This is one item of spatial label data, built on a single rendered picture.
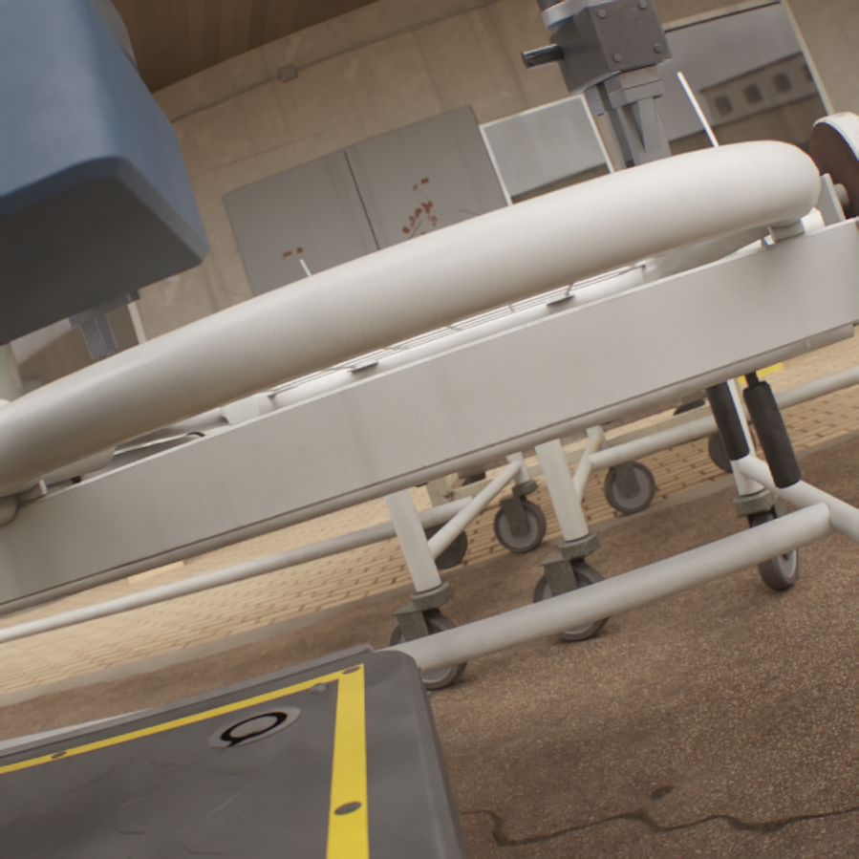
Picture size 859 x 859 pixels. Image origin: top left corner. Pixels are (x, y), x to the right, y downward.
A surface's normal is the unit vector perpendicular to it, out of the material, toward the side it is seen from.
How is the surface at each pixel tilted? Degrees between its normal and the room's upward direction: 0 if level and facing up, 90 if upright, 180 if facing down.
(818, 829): 0
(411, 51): 90
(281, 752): 0
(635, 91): 101
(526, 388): 90
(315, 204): 90
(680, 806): 0
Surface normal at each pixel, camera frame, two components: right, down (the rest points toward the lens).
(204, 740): -0.33, -0.94
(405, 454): -0.13, 0.09
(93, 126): 0.57, -0.16
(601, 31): 0.04, 0.23
